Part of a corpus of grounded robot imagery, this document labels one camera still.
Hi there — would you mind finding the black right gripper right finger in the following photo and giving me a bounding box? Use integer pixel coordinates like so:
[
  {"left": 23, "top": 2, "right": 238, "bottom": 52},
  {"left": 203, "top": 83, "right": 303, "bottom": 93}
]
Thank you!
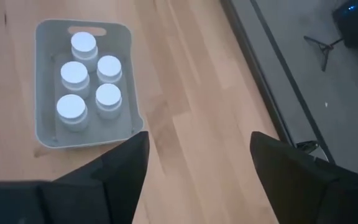
[{"left": 249, "top": 131, "right": 358, "bottom": 224}]

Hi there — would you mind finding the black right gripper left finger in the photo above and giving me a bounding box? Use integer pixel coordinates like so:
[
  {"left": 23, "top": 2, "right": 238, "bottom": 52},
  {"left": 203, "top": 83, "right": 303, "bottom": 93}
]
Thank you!
[{"left": 39, "top": 131, "right": 150, "bottom": 224}]

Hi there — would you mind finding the white pill bottle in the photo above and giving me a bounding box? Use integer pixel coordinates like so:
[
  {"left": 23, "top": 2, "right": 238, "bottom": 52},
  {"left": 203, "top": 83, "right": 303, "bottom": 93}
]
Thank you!
[
  {"left": 60, "top": 60, "right": 91, "bottom": 100},
  {"left": 96, "top": 55, "right": 123, "bottom": 85},
  {"left": 94, "top": 83, "right": 123, "bottom": 120},
  {"left": 70, "top": 31, "right": 99, "bottom": 73},
  {"left": 56, "top": 93, "right": 89, "bottom": 133}
]

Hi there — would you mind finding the grey plastic basket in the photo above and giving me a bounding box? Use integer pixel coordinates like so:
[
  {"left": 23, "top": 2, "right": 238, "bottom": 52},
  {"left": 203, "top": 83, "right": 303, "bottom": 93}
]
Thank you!
[{"left": 34, "top": 19, "right": 145, "bottom": 149}]

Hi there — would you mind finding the metal table clamp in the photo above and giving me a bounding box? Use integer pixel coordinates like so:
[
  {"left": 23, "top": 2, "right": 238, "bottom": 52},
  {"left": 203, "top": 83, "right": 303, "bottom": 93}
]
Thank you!
[{"left": 295, "top": 140, "right": 320, "bottom": 154}]

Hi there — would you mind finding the black tripod stand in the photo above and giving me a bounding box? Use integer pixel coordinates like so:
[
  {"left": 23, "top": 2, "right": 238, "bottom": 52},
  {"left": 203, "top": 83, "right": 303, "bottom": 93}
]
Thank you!
[{"left": 303, "top": 35, "right": 344, "bottom": 73}]

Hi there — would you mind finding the black device with blue light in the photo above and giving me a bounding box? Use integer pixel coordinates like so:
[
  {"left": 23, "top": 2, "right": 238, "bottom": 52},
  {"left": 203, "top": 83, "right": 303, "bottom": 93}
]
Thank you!
[{"left": 331, "top": 0, "right": 358, "bottom": 49}]

